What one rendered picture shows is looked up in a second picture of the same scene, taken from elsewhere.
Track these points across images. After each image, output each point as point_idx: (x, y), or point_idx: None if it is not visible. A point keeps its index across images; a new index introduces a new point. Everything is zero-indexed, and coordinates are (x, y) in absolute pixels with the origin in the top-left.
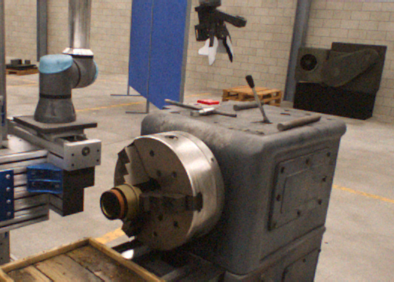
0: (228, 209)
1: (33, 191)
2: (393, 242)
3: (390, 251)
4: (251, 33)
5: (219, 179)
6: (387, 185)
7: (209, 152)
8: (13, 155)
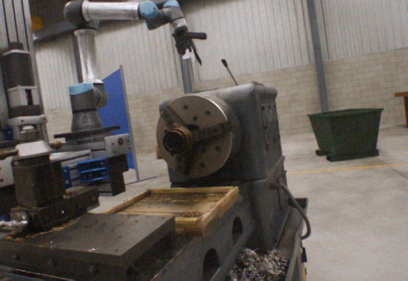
0: (243, 136)
1: (86, 181)
2: (294, 191)
3: (296, 195)
4: None
5: (234, 114)
6: None
7: (221, 99)
8: (66, 154)
